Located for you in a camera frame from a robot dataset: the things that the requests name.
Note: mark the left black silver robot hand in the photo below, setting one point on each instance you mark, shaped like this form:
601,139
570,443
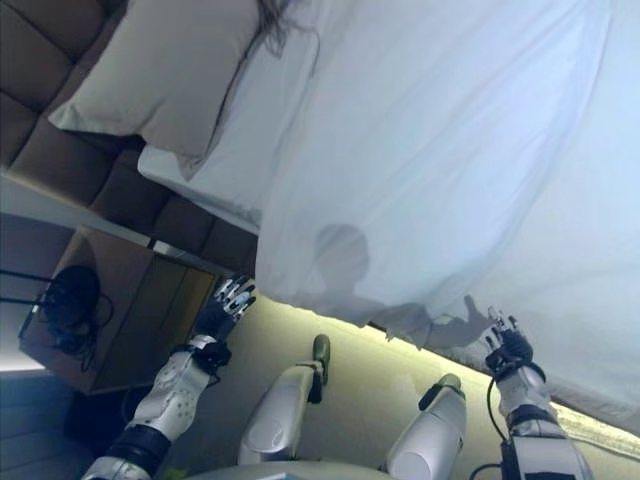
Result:
217,320

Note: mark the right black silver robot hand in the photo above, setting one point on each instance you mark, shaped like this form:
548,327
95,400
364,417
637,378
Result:
510,350

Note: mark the white duvet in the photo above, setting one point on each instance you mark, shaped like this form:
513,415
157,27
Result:
450,150

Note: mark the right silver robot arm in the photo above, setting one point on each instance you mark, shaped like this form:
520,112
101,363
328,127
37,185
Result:
535,420

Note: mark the white fitted bed sheet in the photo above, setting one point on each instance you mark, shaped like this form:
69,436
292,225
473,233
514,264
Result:
240,150

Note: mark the brown tufted bed headboard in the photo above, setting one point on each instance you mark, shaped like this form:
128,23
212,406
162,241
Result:
40,50

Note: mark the wooden bedside nightstand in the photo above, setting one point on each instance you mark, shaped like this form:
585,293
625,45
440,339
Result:
150,300

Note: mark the right silver robot leg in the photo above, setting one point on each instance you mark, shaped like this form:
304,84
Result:
435,430

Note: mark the patterned bedside rug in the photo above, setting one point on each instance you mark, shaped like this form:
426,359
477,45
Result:
600,435

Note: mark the grey robot torso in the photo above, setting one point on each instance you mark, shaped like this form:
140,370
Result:
290,467

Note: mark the large beige pillow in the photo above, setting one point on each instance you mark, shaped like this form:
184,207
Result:
165,75

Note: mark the woven fringed grey cushion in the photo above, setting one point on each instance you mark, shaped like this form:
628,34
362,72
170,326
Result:
280,25

